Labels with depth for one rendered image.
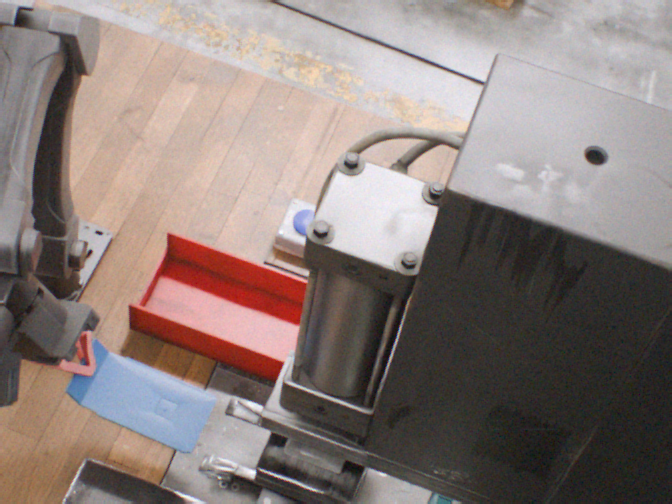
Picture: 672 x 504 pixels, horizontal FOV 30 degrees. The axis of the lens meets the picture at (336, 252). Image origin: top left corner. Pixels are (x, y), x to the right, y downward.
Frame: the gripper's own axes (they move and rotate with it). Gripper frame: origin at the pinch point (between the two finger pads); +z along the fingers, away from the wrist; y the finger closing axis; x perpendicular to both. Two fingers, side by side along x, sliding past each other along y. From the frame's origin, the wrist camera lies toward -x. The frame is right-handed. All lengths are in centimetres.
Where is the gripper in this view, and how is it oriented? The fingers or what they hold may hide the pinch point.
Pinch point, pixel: (87, 367)
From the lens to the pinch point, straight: 144.0
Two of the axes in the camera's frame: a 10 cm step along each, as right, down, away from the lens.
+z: 3.7, 5.7, 7.3
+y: 8.5, 1.1, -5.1
